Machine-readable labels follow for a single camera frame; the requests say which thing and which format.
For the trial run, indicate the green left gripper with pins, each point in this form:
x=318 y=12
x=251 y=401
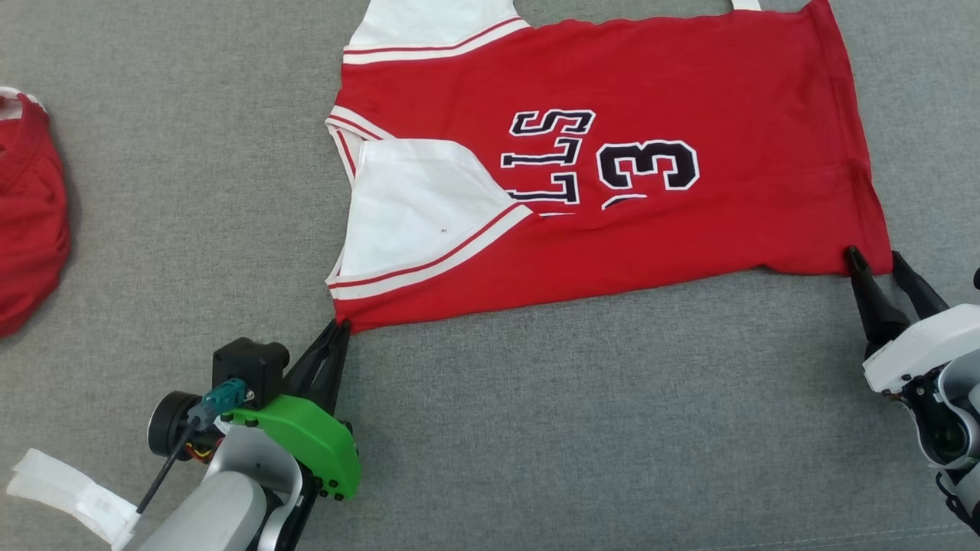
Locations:
x=321 y=451

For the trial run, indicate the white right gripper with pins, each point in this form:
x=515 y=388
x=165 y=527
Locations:
x=919 y=344

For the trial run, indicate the red white basketball jersey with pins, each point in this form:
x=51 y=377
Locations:
x=689 y=76

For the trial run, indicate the red mesh shorts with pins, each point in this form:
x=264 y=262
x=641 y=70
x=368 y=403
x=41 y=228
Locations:
x=31 y=229

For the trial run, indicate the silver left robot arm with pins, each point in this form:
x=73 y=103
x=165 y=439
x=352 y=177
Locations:
x=222 y=513

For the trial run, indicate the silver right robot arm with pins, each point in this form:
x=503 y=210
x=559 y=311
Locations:
x=957 y=428

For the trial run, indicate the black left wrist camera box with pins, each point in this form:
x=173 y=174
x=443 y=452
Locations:
x=249 y=363

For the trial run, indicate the teal left camera connector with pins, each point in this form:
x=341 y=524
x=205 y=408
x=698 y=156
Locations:
x=222 y=398

